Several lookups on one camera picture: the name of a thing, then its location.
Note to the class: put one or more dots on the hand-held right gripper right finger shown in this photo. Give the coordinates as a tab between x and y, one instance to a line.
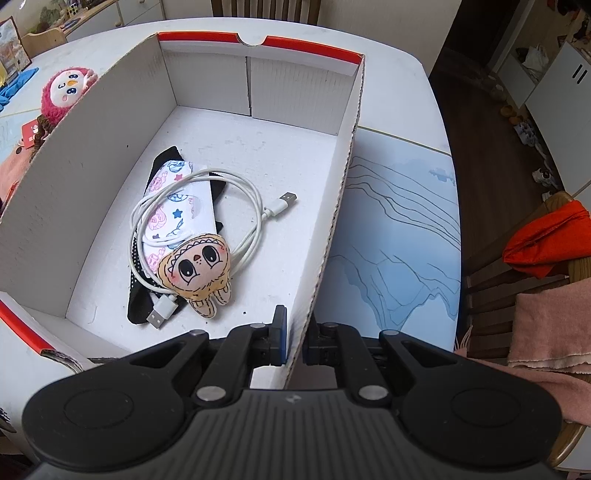
316	345

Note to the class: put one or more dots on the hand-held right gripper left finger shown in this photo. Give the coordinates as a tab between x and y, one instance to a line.
279	344

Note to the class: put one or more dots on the beige plush doll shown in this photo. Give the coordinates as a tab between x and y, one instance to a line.
194	270

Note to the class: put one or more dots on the black dotted sock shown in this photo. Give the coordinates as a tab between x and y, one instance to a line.
143	309

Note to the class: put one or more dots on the patterned white pouch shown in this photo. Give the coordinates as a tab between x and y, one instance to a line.
184	217

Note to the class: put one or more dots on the red and white shoe box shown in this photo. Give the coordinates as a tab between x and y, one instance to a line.
277	152

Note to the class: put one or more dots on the pink plush bird toy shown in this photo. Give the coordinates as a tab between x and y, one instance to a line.
64	87

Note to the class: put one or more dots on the blue printed table mat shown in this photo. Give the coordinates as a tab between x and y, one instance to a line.
392	230

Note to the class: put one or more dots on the wooden chair with draped cloths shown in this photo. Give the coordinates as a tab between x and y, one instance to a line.
489	295

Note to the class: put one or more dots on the pink fringed scarf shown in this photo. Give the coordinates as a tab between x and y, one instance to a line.
549	323

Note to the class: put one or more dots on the orange cloth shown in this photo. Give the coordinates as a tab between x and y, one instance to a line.
545	240

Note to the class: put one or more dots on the white shoes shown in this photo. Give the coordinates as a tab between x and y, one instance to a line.
542	176

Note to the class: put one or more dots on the grey shoes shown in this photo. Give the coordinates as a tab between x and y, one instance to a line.
526	133

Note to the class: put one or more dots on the yellow slippers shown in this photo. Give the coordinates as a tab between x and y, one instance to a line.
511	114

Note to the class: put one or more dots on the brown scrunchie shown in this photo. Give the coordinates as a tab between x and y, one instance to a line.
44	128

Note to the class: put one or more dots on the red envelope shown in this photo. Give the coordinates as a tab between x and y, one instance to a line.
31	134

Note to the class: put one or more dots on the wooden dining chair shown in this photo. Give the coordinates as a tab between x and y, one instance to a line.
265	9

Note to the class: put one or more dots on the white cabinet unit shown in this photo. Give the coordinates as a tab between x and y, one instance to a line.
563	83

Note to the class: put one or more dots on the white tote bag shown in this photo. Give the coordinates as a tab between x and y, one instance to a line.
535	57

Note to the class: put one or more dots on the blue cloth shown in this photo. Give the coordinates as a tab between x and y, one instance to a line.
18	83

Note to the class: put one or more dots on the wooden sideboard with white drawers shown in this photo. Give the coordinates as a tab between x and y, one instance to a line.
106	16

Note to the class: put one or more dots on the small wooden child chair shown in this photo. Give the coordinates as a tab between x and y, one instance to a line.
44	39

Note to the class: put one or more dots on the red framed picture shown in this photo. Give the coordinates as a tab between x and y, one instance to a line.
11	46

